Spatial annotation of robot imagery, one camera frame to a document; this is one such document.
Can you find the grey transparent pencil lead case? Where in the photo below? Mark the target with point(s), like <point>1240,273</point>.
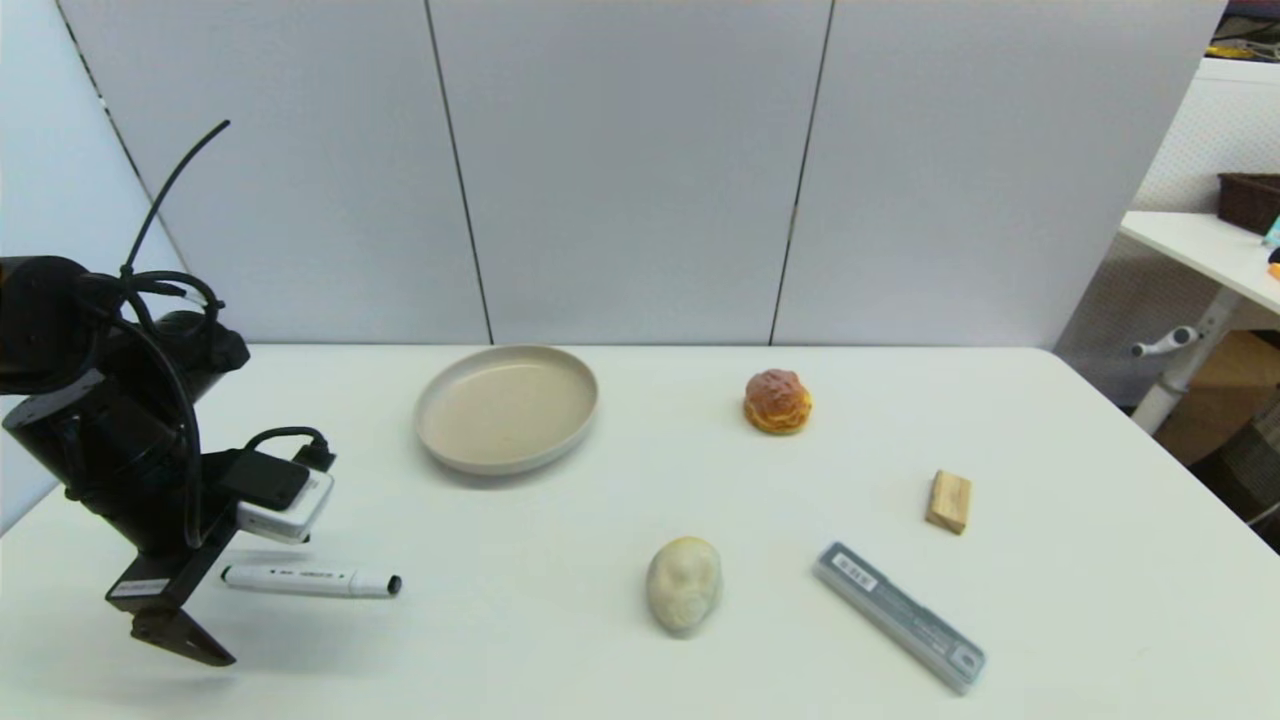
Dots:
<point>900,617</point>

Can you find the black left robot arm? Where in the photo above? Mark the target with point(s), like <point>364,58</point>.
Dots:
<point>90,420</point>

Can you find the beige round plate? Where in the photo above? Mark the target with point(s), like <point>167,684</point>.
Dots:
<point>507,410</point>

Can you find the white side desk top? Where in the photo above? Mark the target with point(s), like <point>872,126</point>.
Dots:
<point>1200,246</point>

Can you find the white perforated partition panel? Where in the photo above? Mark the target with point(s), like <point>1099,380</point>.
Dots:
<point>1210,140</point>

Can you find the dark brown basket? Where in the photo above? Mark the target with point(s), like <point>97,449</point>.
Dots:
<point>1250,202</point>

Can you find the pale round bread bun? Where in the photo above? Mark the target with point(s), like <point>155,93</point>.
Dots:
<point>684,586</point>

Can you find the white marker with black cap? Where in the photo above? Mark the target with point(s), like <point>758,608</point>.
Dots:
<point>300,581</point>

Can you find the white desk leg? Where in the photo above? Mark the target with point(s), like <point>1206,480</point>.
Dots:
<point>1190,370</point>

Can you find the small wooden block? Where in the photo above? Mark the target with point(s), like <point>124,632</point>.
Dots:
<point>948,502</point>

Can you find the brown cardboard box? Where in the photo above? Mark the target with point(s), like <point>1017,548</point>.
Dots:
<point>1225,400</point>

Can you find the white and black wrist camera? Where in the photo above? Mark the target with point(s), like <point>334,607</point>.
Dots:
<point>285,500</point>

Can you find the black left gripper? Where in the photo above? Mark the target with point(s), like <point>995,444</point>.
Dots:
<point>175,575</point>

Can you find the brown cream puff pastry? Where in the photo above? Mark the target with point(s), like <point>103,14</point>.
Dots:
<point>777,402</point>

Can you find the small orange object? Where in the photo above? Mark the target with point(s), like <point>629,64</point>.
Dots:
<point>1274,268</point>

